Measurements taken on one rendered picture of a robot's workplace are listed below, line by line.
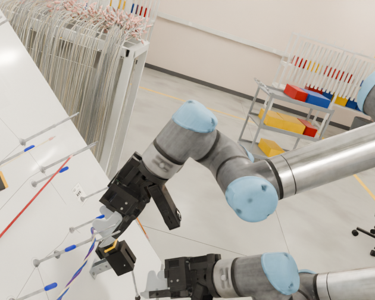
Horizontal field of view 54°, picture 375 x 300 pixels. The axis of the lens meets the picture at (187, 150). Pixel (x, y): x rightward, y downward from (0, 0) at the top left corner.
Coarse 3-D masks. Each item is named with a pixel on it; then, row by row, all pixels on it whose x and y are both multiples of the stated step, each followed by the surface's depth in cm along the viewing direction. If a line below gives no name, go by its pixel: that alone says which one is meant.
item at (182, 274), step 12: (168, 264) 79; (180, 264) 78; (192, 264) 78; (204, 264) 77; (168, 276) 79; (180, 276) 77; (192, 276) 78; (204, 276) 76; (180, 288) 77; (192, 288) 77
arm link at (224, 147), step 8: (216, 136) 70; (224, 136) 72; (216, 144) 70; (224, 144) 71; (232, 144) 72; (208, 152) 70; (216, 152) 70; (224, 152) 69; (232, 152) 68; (240, 152) 69; (248, 152) 75; (200, 160) 71; (208, 160) 71; (216, 160) 69; (224, 160) 67; (208, 168) 73; (216, 168) 68
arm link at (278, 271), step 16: (256, 256) 71; (272, 256) 69; (288, 256) 68; (240, 272) 70; (256, 272) 68; (272, 272) 66; (288, 272) 66; (240, 288) 70; (256, 288) 68; (272, 288) 67; (288, 288) 66
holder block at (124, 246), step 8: (120, 248) 80; (128, 248) 82; (112, 256) 79; (120, 256) 79; (128, 256) 81; (112, 264) 80; (120, 264) 80; (128, 264) 80; (120, 272) 81; (128, 272) 81
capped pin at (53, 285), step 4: (52, 284) 56; (56, 284) 56; (44, 288) 57; (48, 288) 56; (52, 288) 56; (32, 292) 57; (36, 292) 57; (40, 292) 57; (24, 296) 57; (28, 296) 57
